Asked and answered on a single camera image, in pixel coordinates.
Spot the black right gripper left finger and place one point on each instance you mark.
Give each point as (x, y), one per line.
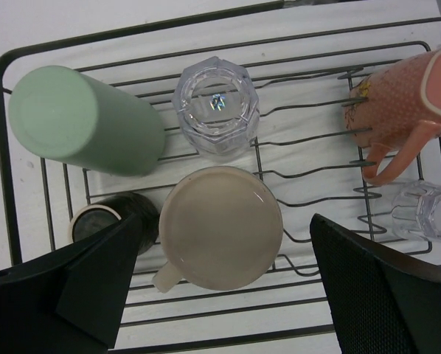
(70, 300)

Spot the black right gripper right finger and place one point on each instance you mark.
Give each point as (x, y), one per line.
(381, 300)

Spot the clear faceted glass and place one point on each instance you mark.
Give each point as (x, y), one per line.
(416, 211)
(218, 108)

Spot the beige ceramic mug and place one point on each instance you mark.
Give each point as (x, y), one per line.
(220, 229)

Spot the light green tall cup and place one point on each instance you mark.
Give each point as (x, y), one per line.
(60, 114)

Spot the pink dotted mug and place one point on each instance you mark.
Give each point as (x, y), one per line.
(395, 113)

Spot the black wire dish rack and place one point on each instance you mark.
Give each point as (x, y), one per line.
(303, 153)

